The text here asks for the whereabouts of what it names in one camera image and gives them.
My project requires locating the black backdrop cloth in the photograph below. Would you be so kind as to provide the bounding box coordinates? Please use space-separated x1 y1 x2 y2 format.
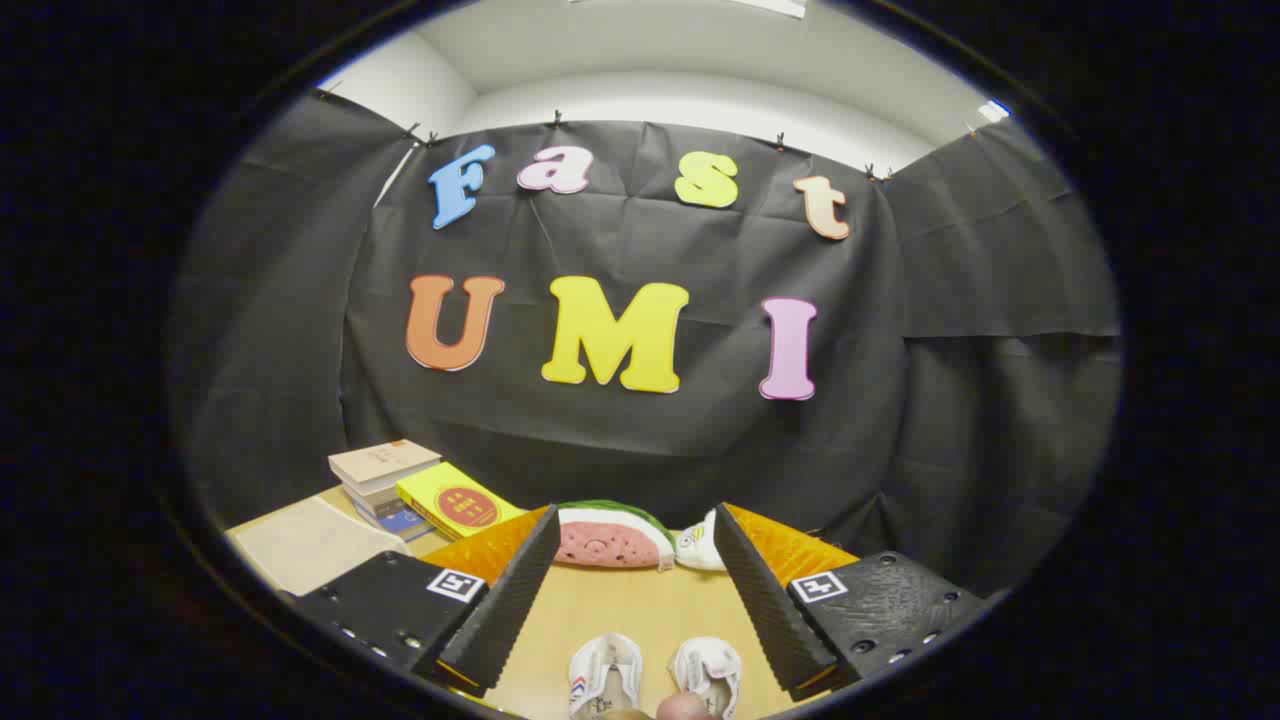
170 88 1123 601

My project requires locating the white shoe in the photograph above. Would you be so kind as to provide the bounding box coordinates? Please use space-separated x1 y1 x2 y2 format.
568 632 644 719
670 636 743 719

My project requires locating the watermelon slice plush toy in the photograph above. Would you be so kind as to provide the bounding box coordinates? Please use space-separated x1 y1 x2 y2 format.
555 500 677 572

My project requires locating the blue book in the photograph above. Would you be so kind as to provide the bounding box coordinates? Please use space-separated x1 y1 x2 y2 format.
358 503 436 543

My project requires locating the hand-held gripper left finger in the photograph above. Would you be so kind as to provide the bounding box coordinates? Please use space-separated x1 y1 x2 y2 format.
290 505 561 699

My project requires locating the beige storage box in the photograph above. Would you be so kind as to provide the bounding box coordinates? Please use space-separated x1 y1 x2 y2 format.
228 487 416 598

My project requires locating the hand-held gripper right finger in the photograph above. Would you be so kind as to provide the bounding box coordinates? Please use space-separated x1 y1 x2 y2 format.
712 502 991 703

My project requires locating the white plush toy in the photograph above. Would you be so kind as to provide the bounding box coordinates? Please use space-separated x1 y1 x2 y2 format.
675 508 729 572

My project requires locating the yellow book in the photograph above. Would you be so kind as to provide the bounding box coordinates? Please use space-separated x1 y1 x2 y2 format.
396 461 528 541

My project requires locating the grey book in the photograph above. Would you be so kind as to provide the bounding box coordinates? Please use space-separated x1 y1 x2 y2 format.
340 480 403 521

